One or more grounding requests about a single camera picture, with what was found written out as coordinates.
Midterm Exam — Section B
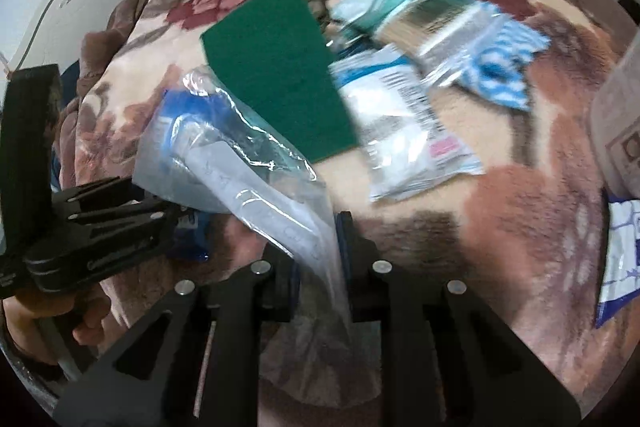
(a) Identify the clear plastic zip bag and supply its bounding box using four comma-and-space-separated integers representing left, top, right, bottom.
134, 67, 381, 407

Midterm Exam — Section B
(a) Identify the blue wet wipes pack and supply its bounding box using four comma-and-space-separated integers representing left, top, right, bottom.
596, 193, 640, 329

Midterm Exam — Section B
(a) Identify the white plastic bottle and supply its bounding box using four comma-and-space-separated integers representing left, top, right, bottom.
589, 34, 640, 199

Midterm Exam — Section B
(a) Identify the blue white wavy cloth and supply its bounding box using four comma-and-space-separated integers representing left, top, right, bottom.
456, 1, 551, 113

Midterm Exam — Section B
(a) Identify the left hand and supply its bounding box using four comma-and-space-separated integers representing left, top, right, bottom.
2, 283, 113, 365

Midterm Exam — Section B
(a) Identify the floral plush blanket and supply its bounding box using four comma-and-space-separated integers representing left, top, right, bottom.
58, 0, 639, 414

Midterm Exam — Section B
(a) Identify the white gauze packet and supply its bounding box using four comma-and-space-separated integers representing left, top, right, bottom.
330, 44, 485, 202

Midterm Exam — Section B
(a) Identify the green scouring pad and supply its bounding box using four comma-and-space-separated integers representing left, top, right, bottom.
201, 0, 358, 162

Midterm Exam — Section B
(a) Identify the cotton swab packet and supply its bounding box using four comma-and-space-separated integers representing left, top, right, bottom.
373, 0, 508, 88

